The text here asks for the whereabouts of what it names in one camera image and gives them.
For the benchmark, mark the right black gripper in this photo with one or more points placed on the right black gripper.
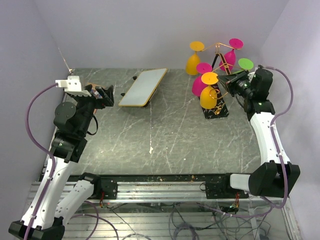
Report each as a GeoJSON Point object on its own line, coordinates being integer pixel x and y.
{"type": "Point", "coordinates": [229, 81]}

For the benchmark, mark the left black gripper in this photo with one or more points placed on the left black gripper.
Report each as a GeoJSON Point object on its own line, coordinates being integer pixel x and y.
{"type": "Point", "coordinates": [106, 94]}

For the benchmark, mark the yellow wine glass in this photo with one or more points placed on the yellow wine glass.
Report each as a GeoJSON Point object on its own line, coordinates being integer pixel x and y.
{"type": "Point", "coordinates": [194, 59]}
{"type": "Point", "coordinates": [208, 96]}

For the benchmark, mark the pink wine glass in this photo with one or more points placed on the pink wine glass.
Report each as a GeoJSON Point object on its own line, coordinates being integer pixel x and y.
{"type": "Point", "coordinates": [230, 56]}
{"type": "Point", "coordinates": [198, 85]}

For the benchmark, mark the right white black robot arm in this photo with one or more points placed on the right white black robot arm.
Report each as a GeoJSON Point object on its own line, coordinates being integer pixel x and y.
{"type": "Point", "coordinates": [276, 175]}

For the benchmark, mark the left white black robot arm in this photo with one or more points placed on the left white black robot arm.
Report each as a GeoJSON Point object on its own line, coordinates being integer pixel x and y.
{"type": "Point", "coordinates": [48, 214]}

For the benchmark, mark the green wine glass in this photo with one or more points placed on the green wine glass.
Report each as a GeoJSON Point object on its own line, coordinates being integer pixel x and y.
{"type": "Point", "coordinates": [243, 64]}

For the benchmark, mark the gold black wine glass rack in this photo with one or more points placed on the gold black wine glass rack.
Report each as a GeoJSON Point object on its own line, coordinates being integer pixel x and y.
{"type": "Point", "coordinates": [220, 110]}

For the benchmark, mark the orange picture book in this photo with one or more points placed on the orange picture book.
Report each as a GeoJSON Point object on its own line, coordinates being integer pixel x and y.
{"type": "Point", "coordinates": [91, 88]}

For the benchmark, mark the yellow framed whiteboard tablet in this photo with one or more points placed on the yellow framed whiteboard tablet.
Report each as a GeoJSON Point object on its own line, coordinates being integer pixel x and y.
{"type": "Point", "coordinates": [143, 88]}

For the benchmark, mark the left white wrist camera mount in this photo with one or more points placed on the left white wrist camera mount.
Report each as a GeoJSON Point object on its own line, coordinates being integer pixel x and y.
{"type": "Point", "coordinates": [73, 86]}

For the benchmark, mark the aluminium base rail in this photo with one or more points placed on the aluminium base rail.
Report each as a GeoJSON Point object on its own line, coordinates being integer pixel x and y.
{"type": "Point", "coordinates": [149, 188]}

